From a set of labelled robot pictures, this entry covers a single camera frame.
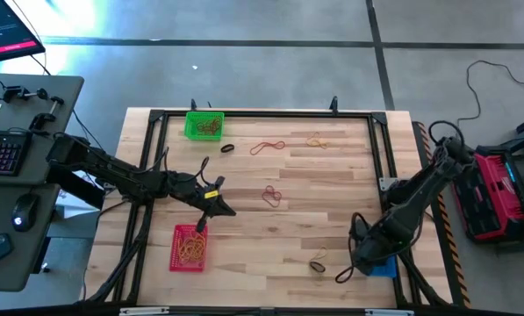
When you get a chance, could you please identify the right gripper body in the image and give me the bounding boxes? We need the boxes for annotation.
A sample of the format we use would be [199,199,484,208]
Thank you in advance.
[351,219,406,276]

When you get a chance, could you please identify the yellow black hazard strip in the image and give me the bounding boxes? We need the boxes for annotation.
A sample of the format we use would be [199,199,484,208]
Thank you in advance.
[413,120,472,308]

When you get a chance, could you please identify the black aluminium table frame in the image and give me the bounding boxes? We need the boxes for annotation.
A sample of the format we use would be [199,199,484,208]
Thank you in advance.
[83,108,451,308]

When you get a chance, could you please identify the black floor cable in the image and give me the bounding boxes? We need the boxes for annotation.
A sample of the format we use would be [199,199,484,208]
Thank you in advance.
[456,59,524,128]

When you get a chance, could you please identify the red and black equipment case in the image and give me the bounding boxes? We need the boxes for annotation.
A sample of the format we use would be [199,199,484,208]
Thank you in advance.
[452,144,524,245]

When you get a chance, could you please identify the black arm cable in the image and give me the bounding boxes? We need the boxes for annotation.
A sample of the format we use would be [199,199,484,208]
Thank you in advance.
[149,146,212,188]
[334,119,467,284]

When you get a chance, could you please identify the monitor with red stripe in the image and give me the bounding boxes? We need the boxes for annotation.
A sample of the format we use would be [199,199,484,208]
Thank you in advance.
[0,0,47,66]

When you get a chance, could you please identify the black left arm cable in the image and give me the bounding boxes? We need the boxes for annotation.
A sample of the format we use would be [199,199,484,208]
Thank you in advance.
[149,146,212,188]

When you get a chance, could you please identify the white papers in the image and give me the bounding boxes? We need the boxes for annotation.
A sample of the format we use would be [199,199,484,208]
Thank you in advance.
[54,170,113,220]

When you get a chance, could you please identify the silver metal bracket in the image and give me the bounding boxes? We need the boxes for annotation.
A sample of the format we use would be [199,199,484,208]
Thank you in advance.
[364,308,415,316]
[118,306,170,316]

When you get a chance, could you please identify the yellow rubber band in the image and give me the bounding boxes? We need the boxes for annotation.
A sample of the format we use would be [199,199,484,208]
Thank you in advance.
[305,131,330,150]
[309,245,329,264]

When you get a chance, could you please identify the black keyboard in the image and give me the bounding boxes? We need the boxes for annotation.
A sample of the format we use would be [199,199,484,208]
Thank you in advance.
[0,130,32,177]

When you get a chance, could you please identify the red rubber band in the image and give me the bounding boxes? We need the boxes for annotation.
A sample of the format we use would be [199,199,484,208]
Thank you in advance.
[248,140,287,156]
[261,184,284,209]

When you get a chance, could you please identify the tangle of red rubber bands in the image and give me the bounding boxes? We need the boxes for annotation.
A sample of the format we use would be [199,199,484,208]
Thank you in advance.
[194,116,223,136]

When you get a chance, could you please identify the green plastic basket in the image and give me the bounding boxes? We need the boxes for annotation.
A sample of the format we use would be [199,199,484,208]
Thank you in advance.
[183,111,226,142]

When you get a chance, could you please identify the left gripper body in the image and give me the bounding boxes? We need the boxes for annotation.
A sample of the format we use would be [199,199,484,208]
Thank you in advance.
[163,171,210,205]

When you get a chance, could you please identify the black computer mouse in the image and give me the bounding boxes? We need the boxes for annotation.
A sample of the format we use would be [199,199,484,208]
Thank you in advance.
[11,192,39,233]

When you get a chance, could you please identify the tangle of yellow rubber bands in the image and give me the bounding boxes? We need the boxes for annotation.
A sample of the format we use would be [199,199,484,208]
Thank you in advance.
[176,230,208,267]

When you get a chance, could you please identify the red plastic basket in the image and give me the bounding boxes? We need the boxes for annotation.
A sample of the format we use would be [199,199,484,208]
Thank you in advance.
[169,223,209,273]

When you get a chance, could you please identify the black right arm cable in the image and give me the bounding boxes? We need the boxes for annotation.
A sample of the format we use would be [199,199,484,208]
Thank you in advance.
[334,119,467,284]

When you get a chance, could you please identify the blue plastic basket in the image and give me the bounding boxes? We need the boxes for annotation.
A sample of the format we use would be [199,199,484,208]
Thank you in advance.
[369,255,398,280]

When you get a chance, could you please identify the black metal clamp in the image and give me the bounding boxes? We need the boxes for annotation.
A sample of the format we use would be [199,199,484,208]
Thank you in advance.
[0,81,50,105]
[27,95,66,133]

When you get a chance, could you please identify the grey desk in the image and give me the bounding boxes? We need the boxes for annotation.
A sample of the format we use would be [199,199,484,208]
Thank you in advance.
[0,73,85,293]

